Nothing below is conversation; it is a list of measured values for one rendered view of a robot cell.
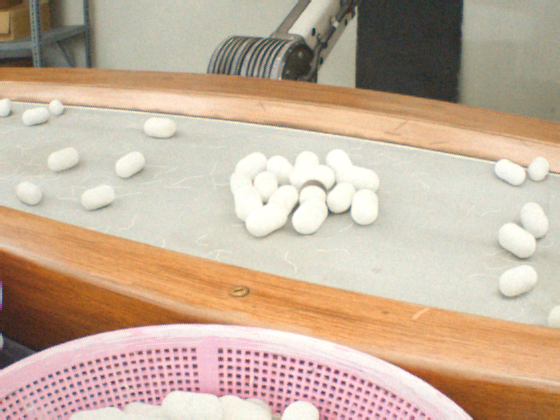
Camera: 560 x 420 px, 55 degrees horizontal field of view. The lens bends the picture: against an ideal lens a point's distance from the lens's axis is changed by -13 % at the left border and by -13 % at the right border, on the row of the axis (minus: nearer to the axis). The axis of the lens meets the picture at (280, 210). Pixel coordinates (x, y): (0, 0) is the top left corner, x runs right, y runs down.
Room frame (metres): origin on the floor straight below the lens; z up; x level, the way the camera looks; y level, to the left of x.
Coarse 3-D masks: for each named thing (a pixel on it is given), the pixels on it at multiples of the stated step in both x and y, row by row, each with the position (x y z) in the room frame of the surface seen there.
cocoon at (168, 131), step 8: (152, 120) 0.61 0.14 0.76; (160, 120) 0.60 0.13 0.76; (168, 120) 0.60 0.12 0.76; (144, 128) 0.61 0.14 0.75; (152, 128) 0.60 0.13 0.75; (160, 128) 0.60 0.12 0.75; (168, 128) 0.60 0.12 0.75; (152, 136) 0.60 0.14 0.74; (160, 136) 0.60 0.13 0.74; (168, 136) 0.60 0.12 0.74
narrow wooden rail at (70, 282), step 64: (0, 256) 0.33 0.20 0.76; (64, 256) 0.32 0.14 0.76; (128, 256) 0.32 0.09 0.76; (192, 256) 0.32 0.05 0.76; (0, 320) 0.34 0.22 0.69; (64, 320) 0.30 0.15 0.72; (128, 320) 0.28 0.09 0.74; (192, 320) 0.26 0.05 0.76; (256, 320) 0.26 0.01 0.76; (320, 320) 0.25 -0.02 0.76; (384, 320) 0.25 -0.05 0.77; (448, 320) 0.25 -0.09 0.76; (512, 320) 0.25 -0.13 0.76; (256, 384) 0.25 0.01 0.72; (448, 384) 0.21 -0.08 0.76; (512, 384) 0.20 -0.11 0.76
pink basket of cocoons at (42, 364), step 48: (96, 336) 0.23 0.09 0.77; (144, 336) 0.24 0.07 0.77; (192, 336) 0.24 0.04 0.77; (240, 336) 0.24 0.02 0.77; (288, 336) 0.24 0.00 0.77; (0, 384) 0.19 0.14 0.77; (48, 384) 0.20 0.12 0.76; (192, 384) 0.23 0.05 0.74; (288, 384) 0.23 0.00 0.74; (336, 384) 0.22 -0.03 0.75; (384, 384) 0.21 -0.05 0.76
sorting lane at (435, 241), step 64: (0, 128) 0.67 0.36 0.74; (64, 128) 0.65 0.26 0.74; (128, 128) 0.64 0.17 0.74; (192, 128) 0.63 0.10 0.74; (256, 128) 0.63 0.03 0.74; (0, 192) 0.47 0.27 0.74; (64, 192) 0.47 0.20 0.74; (128, 192) 0.47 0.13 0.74; (192, 192) 0.47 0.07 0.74; (384, 192) 0.46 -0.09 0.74; (448, 192) 0.47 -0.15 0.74; (512, 192) 0.47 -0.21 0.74; (256, 256) 0.36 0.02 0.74; (320, 256) 0.36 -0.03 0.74; (384, 256) 0.36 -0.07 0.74; (448, 256) 0.36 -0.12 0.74; (512, 256) 0.36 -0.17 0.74
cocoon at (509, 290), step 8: (512, 272) 0.31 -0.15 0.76; (520, 272) 0.31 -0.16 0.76; (528, 272) 0.31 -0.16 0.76; (504, 280) 0.30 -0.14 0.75; (512, 280) 0.30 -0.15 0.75; (520, 280) 0.30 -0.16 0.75; (528, 280) 0.30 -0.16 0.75; (504, 288) 0.30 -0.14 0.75; (512, 288) 0.30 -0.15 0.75; (520, 288) 0.30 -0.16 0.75; (528, 288) 0.30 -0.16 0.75
